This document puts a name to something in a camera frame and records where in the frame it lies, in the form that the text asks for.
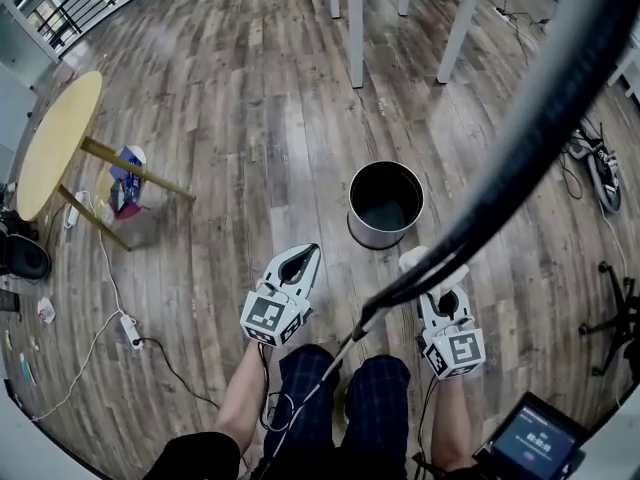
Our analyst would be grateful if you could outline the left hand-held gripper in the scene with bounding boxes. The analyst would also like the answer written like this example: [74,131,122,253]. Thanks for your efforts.
[239,242,322,349]

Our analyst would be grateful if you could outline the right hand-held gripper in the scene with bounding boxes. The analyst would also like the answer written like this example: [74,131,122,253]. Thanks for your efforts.
[417,290,487,382]

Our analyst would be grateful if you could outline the white paper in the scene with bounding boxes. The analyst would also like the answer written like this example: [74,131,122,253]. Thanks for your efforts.
[398,246,471,302]

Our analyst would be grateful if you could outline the metal trash bin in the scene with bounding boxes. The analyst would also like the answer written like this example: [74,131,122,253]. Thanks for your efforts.
[347,161,425,249]

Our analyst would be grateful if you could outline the person's left forearm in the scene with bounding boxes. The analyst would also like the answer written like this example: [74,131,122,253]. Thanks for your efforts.
[214,345,274,457]

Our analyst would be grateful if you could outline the person's right forearm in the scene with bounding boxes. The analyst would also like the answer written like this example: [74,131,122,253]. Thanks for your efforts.
[429,375,484,472]

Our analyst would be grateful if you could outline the person's plaid trousers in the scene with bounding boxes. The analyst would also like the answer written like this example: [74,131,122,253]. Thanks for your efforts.
[262,343,414,480]

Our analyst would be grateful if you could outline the black monitor screen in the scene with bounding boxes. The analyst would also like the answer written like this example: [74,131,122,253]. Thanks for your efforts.
[472,391,589,480]

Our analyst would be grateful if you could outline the white power strip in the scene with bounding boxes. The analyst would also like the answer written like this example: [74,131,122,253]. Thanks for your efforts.
[119,313,144,352]
[64,190,89,229]

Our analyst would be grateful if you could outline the dark red bag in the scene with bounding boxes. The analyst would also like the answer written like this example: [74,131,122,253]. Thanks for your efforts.
[113,202,151,222]

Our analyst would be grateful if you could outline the black office chair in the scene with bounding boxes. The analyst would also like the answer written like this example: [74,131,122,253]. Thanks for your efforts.
[578,260,640,377]

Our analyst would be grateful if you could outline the blue printed packet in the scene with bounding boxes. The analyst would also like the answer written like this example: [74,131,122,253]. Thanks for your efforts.
[109,145,149,209]

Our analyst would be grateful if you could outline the yellowish plastic bag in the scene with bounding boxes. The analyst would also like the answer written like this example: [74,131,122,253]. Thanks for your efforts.
[94,177,119,224]

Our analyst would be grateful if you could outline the person's black shirt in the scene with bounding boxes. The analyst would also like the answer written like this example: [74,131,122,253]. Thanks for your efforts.
[144,431,246,480]

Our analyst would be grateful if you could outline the white rectangular table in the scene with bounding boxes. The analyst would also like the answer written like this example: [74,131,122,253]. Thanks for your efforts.
[327,0,501,90]

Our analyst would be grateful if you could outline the yellow round table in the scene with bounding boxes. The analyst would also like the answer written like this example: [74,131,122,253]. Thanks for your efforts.
[16,70,197,253]

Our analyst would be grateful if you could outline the teal flat packet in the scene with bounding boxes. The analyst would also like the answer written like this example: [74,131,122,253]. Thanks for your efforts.
[18,352,37,387]

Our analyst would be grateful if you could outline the white narrow desk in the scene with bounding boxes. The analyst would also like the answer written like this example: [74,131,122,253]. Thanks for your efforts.
[607,42,640,99]

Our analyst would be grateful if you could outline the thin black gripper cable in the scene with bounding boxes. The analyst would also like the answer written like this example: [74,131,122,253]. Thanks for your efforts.
[417,377,441,469]
[257,342,296,434]

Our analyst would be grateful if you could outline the black power cable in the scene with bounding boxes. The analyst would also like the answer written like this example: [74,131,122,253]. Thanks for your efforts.
[139,336,221,412]

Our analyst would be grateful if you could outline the white power cord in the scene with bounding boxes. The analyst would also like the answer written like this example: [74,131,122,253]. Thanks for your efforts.
[84,192,126,319]
[29,312,124,422]

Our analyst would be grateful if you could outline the thick black headset cable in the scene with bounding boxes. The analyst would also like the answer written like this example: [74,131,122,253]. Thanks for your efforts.
[259,0,640,474]

